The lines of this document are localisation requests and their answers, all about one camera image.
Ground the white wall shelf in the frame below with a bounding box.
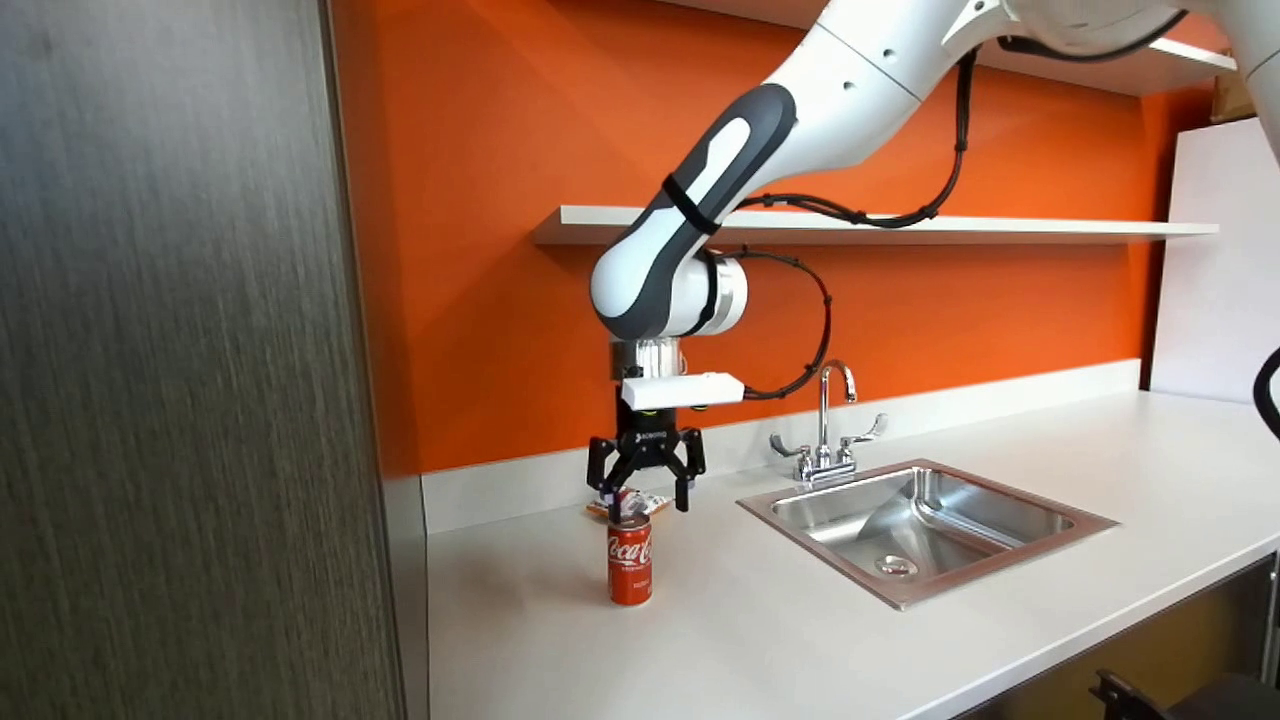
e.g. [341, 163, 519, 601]
[529, 204, 1222, 248]
[672, 0, 1239, 99]

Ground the snack packet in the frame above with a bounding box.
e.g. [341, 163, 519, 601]
[585, 487, 674, 522]

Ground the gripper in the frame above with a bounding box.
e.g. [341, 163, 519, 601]
[586, 384, 708, 525]

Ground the chrome tap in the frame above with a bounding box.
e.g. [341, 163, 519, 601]
[767, 359, 890, 489]

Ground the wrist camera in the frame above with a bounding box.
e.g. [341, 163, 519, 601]
[620, 372, 747, 412]

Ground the white panel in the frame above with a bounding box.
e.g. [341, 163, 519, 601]
[1149, 117, 1280, 407]

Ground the black cable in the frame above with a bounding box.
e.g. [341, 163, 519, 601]
[1252, 346, 1280, 442]

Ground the grey wood cabinet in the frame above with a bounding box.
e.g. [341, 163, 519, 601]
[0, 0, 407, 720]

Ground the black chair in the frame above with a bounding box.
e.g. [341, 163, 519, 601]
[1089, 668, 1280, 720]

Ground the red soda can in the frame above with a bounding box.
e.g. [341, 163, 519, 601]
[606, 512, 655, 608]

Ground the cardboard box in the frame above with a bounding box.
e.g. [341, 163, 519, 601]
[1210, 72, 1257, 125]

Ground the steel sink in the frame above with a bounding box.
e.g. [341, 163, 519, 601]
[736, 458, 1120, 612]

